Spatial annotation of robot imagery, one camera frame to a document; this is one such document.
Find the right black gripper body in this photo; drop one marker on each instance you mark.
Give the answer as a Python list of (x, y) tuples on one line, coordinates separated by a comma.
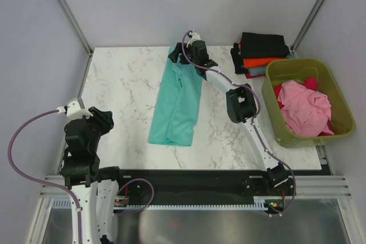
[(179, 50)]

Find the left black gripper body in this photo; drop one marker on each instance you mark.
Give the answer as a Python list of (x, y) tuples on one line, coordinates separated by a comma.
[(98, 125)]

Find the teal t shirt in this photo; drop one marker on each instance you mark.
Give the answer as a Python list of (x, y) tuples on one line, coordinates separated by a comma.
[(177, 106)]

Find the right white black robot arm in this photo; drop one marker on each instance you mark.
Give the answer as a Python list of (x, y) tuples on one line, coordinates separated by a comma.
[(242, 107)]

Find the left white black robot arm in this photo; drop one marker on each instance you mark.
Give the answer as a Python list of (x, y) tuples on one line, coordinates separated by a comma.
[(92, 189)]

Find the black folded t shirt bottom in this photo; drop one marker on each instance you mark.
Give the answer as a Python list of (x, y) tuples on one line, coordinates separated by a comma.
[(237, 60)]

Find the black folded t shirt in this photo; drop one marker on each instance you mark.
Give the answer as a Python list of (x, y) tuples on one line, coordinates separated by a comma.
[(237, 60), (253, 45)]

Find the orange folded t shirt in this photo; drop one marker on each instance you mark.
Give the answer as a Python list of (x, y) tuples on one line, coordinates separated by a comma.
[(250, 63)]

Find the red folded t shirt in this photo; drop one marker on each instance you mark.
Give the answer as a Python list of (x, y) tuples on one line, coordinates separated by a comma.
[(248, 76)]

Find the black folded t shirt top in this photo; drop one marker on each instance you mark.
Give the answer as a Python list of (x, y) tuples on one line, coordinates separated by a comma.
[(253, 45)]

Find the grey blue folded t shirt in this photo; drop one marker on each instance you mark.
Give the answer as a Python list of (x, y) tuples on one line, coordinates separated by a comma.
[(261, 70)]

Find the olive green plastic bin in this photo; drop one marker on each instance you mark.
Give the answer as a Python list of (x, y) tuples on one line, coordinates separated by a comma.
[(304, 104)]

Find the red t shirt in bin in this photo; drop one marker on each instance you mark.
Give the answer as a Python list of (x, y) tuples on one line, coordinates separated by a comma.
[(311, 84)]

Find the pink t shirt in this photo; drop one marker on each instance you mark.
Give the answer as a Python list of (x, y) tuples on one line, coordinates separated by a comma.
[(307, 107)]

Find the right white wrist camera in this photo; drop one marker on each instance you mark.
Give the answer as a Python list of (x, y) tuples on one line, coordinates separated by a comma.
[(194, 36)]

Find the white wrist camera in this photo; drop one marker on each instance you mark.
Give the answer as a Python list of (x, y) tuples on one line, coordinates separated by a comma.
[(75, 109), (194, 36)]

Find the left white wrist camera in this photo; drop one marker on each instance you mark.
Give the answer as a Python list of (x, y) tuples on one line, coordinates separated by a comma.
[(75, 109)]

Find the white slotted cable duct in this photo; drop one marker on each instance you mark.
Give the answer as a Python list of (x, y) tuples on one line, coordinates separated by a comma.
[(258, 205)]

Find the left aluminium frame post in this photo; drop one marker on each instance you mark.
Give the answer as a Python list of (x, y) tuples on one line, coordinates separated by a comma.
[(75, 26)]

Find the aluminium frame post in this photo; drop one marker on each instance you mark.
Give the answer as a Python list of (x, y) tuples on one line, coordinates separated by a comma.
[(307, 25), (75, 26)]

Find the right aluminium frame post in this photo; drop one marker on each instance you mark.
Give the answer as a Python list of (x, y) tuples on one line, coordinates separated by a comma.
[(307, 25)]

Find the aluminium front rail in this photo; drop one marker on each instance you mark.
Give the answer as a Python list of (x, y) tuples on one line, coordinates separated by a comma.
[(312, 187)]

